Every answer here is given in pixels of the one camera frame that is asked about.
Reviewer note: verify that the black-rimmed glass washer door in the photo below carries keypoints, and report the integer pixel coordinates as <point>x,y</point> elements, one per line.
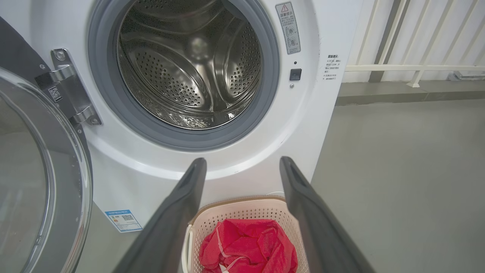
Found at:
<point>45,170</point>

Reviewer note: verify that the cream laundry basket brown rim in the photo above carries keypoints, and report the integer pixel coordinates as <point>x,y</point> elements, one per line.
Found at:
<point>246,210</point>

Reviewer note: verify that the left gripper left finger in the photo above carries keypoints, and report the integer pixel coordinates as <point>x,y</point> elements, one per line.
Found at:
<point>170,231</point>

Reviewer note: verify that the white front-load washing machine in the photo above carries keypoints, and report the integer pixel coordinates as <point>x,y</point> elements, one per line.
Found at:
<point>310,125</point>

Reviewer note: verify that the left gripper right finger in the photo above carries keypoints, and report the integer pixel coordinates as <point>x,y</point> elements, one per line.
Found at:
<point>318,231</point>

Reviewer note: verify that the red garment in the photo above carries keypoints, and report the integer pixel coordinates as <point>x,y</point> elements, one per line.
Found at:
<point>246,246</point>

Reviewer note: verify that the white metal railing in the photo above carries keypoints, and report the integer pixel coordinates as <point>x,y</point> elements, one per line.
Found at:
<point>416,67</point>

